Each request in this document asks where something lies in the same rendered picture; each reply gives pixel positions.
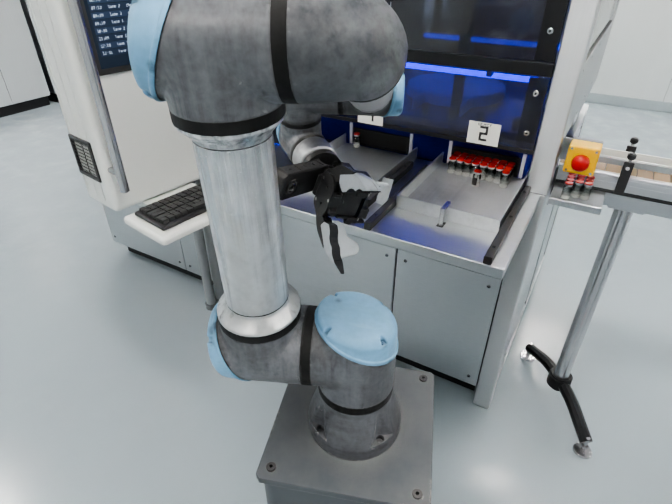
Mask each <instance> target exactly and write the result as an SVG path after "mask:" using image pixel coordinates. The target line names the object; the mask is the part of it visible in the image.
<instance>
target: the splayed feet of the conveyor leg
mask: <svg viewBox="0 0 672 504"><path fill-rule="evenodd" d="M525 349H526V350H523V351H521V353H520V357H521V358H522V359H523V360H525V361H528V362H532V361H534V360H535V359H536V360H537V361H539V362H540V363H541V364H542V365H543V366H544V368H545V369H546V370H547V371H548V376H547V379H546V381H547V384H548V385H549V386H550V387H551V388H552V389H554V390H556V391H560V393H561V395H562V397H563V399H564V401H565V404H566V406H567V409H568V411H569V414H570V417H571V420H572V423H573V426H574V429H575V432H576V434H577V437H578V440H579V442H577V443H575V444H574V445H573V452H574V453H575V454H576V455H577V456H578V457H580V458H582V459H589V458H590V457H591V456H592V450H591V449H590V447H589V446H588V443H590V442H593V440H592V437H591V435H590V432H589V429H588V426H587V424H586V421H585V418H584V415H583V412H582V410H581V407H580V405H579V402H578V400H577V398H576V395H575V393H574V391H573V389H572V387H571V386H570V385H571V383H572V380H573V376H572V374H571V373H570V375H569V377H568V378H567V379H560V378H558V377H557V376H556V375H555V374H554V370H555V368H556V365H557V364H556V363H555V362H554V361H553V360H552V359H551V358H550V357H549V356H548V355H547V354H545V353H544V352H543V351H541V350H540V349H539V348H538V347H536V346H535V345H534V344H533V343H529V344H527V345H526V347H525Z"/></svg>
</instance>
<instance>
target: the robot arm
mask: <svg viewBox="0 0 672 504"><path fill-rule="evenodd" d="M127 42H128V53H129V60H130V65H131V69H132V72H133V75H134V78H135V80H136V83H137V85H138V86H139V88H140V89H142V91H143V93H144V94H145V95H146V96H147V97H149V98H151V99H154V100H156V101H157V102H165V101H167V104H168V108H169V112H170V116H171V121H172V124H173V126H174V128H175V129H176V130H177V131H179V132H180V133H182V134H184V135H185V136H187V137H188V138H190V139H191V140H192V144H193V149H194V154H195V158H196V163H197V168H198V172H199V177H200V182H201V186H202V191H203V196H204V200H205V205H206V210H207V215H208V219H209V224H210V229H211V233H212V238H213V243H214V248H215V252H216V257H217V261H218V266H219V271H220V275H221V280H222V285H223V289H224V294H223V295H222V296H221V298H220V300H219V302H218V303H217V304H216V305H215V307H214V308H213V310H212V312H211V315H210V318H209V322H208V329H207V336H208V337H209V342H208V343H207V346H208V353H209V357H210V360H211V362H212V365H213V366H214V368H215V369H216V371H217V372H218V373H219V374H221V375H222V376H225V377H228V378H235V379H238V380H241V381H251V380H255V381H266V382H278V383H289V384H300V385H310V386H317V388H316V390H315V392H314V395H313V397H312V399H311V401H310V405H309V410H308V419H309V428H310V432H311V434H312V437H313V438H314V440H315V441H316V443H317V444H318V445H319V446H320V447H321V448H322V449H323V450H324V451H326V452H327V453H329V454H330V455H332V456H334V457H337V458H340V459H343V460H349V461H363V460H368V459H372V458H375V457H377V456H379V455H381V454H382V453H384V452H385V451H387V450H388V449H389V448H390V447H391V446H392V445H393V443H394V442H395V440H396V438H397V436H398V433H399V430H400V422H401V411H400V406H399V403H398V400H397V398H396V395H395V392H394V390H393V381H394V371H395V361H396V355H397V352H398V338H397V332H398V329H397V323H396V320H395V317H394V315H393V314H392V312H391V311H390V310H389V308H387V307H386V306H384V305H383V303H382V302H381V301H379V300H378V299H376V298H374V297H372V296H369V295H367V294H363V293H359V292H352V291H344V292H337V293H335V296H333V295H329V296H327V297H325V298H324V299H323V300H322V301H321V302H320V303H319V305H318V306H314V305H302V304H301V302H300V297H299V294H298V292H297V290H296V289H295V288H294V287H293V286H292V285H291V284H289V283H288V280H287V269H286V259H285V249H284V238H283V228H282V218H281V208H280V200H285V199H288V198H291V197H294V196H298V195H301V194H304V193H308V192H311V191H312V193H313V194H314V195H315V197H314V207H315V212H316V226H317V232H318V235H319V238H320V241H321V244H322V247H323V248H324V249H325V252H326V254H327V256H328V257H329V259H330V261H331V262H332V264H333V265H334V267H335V268H336V270H337V271H338V273H339V274H344V268H343V261H342V258H344V257H348V256H352V255H355V254H357V253H358V252H359V246H358V244H357V242H355V241H354V240H352V239H350V238H349V237H348V236H347V235H346V232H345V227H344V225H343V224H342V223H341V222H340V221H334V222H332V219H331V218H330V217H336V218H340V219H343V220H344V221H345V223H364V220H363V219H366V217H367V214H368V212H369V209H368V208H367V206H368V203H369V199H368V197H369V195H370V193H381V188H380V187H379V186H389V184H388V183H384V182H378V181H374V180H373V179H372V178H371V176H370V175H369V174H368V173H367V172H366V171H359V170H354V169H353V167H352V166H351V165H350V164H349V163H345V162H341V161H340V159H339V158H338V155H337V153H336V152H335V150H334V149H333V148H332V146H331V145H330V144H329V143H328V142H327V141H326V139H325V138H324V137H323V135H322V131H321V114H335V115H362V116H380V117H387V116H399V115H400V114H401V113H402V111H403V104H404V91H405V75H404V70H405V66H406V62H407V56H408V42H407V36H406V33H405V30H404V27H403V24H402V23H401V21H400V19H399V17H398V16H397V14H396V13H395V11H394V10H393V9H392V7H391V6H390V5H389V4H388V3H387V2H386V1H385V0H132V3H131V6H130V9H129V15H128V26H127ZM276 127H277V129H276V134H277V138H278V141H279V144H280V146H281V148H282V149H283V151H284V152H285V153H286V154H287V156H288V157H289V159H290V160H291V162H292V164H293V165H288V166H284V167H279V168H277V166H276V156H275V146H274V136H273V130H274V129H275V128H276ZM328 216H329V217H328Z"/></svg>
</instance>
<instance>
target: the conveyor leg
mask: <svg viewBox="0 0 672 504"><path fill-rule="evenodd" d="M607 207H608V208H612V209H614V210H613V212H612V215H611V218H610V221H609V223H608V226H607V229H606V232H605V234H604V237H603V240H602V242H601V245H600V248H599V251H598V253H597V256H596V259H595V261H594V264H593V267H592V270H591V272H590V275H589V278H588V281H587V283H586V286H585V289H584V291H583V294H582V297H581V300H580V302H579V305H578V308H577V310H576V313H575V316H574V319H573V321H572V324H571V327H570V330H569V332H568V335H567V338H566V340H565V343H564V346H563V349H562V351H561V354H560V357H559V359H558V362H557V365H556V368H555V370H554V374H555V375H556V376H557V377H558V378H560V379H567V378H568V377H569V375H570V372H571V370H572V367H573V365H574V362H575V360H576V357H577V355H578V352H579V350H580V347H581V345H582V342H583V339H584V337H585V334H586V332H587V329H588V327H589V324H590V322H591V319H592V317H593V314H594V312H595V309H596V307H597V304H598V302H599V299H600V296H601V294H602V291H603V289H604V286H605V284H606V281H607V279H608V276H609V274H610V271H611V269H612V266H613V264H614V261H615V259H616V256H617V254H618V251H619V248H620V246H621V243H622V241H623V238H624V236H625V233H626V231H627V228H628V226H629V223H630V221H631V218H632V216H633V213H636V214H640V215H644V213H640V212H635V211H630V210H626V209H621V208H616V207H611V206H607Z"/></svg>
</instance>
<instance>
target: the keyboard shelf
mask: <svg viewBox="0 0 672 504"><path fill-rule="evenodd" d="M195 185H196V184H193V183H188V184H186V185H183V186H181V187H178V188H176V189H173V190H171V191H168V192H166V193H163V194H161V195H158V196H156V197H153V198H150V199H148V200H145V201H143V202H140V203H138V204H137V205H139V206H141V207H144V206H146V205H148V204H152V203H153V202H156V201H157V202H158V200H161V199H164V198H166V197H168V196H169V197H170V196H171V195H173V194H176V193H178V192H181V191H183V190H187V189H188V188H190V187H193V186H195ZM124 221H125V223H126V224H127V225H129V226H131V227H132V228H134V229H136V230H137V231H139V232H141V233H142V234H144V235H146V236H148V237H149V238H151V239H153V240H154V241H156V242H158V243H160V244H161V245H168V244H170V243H172V242H174V241H176V240H178V239H180V238H182V237H184V236H186V235H189V234H191V233H193V232H195V231H197V230H199V229H201V228H203V227H205V226H207V225H209V219H208V215H207V212H205V213H202V214H200V215H198V216H196V217H194V218H192V219H189V220H187V221H185V222H183V223H181V224H178V225H176V226H174V227H172V228H170V229H167V230H165V231H162V230H161V229H159V228H157V227H155V226H153V225H152V224H150V223H148V222H146V221H144V220H143V219H141V218H139V217H137V216H135V213H132V214H130V215H128V216H126V217H125V218H124Z"/></svg>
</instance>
